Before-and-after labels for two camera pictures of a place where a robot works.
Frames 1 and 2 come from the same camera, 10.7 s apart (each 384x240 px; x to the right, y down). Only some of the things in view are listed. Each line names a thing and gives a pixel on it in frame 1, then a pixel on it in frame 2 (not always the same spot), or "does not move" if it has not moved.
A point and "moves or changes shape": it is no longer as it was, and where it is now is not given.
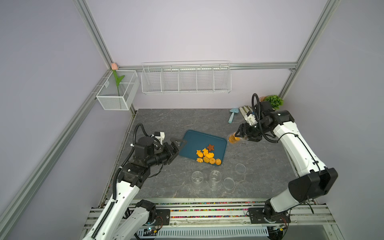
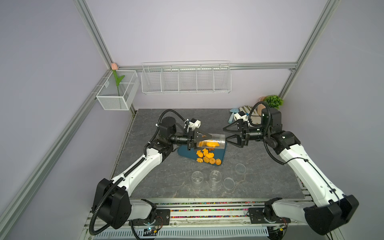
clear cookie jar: x=197 y=180 does not move
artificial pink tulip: x=114 y=67 does not move
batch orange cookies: x=209 y=158 does not move
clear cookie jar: x=215 y=178 does not move
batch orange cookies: x=233 y=139 moves or changes shape
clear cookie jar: x=232 y=139 moves or changes shape
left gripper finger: x=171 y=150 -> x=196 y=142
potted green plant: x=275 y=101 does not move
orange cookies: x=206 y=155 does not move
